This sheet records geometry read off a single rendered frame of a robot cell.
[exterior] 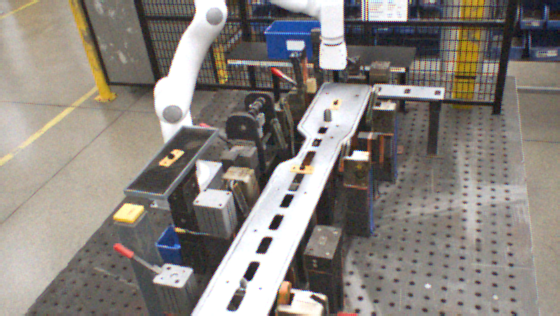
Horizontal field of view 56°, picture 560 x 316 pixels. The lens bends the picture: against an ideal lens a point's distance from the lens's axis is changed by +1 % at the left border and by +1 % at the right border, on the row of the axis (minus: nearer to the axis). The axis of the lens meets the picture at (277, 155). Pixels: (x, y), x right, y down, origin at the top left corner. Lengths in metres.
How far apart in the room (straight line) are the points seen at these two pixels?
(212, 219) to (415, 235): 0.79
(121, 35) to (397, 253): 3.27
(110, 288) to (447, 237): 1.21
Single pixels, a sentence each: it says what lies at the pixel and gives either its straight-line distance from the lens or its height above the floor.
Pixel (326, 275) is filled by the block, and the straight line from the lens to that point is 1.47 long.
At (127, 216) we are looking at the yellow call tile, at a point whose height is 1.16.
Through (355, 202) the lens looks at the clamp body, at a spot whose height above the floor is 0.86.
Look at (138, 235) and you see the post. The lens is 1.48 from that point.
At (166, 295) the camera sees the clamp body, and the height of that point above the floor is 1.02.
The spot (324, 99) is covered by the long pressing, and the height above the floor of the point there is 1.00.
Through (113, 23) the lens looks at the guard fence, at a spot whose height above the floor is 0.71.
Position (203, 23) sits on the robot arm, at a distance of 1.80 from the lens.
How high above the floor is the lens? 2.03
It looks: 34 degrees down
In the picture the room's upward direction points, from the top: 7 degrees counter-clockwise
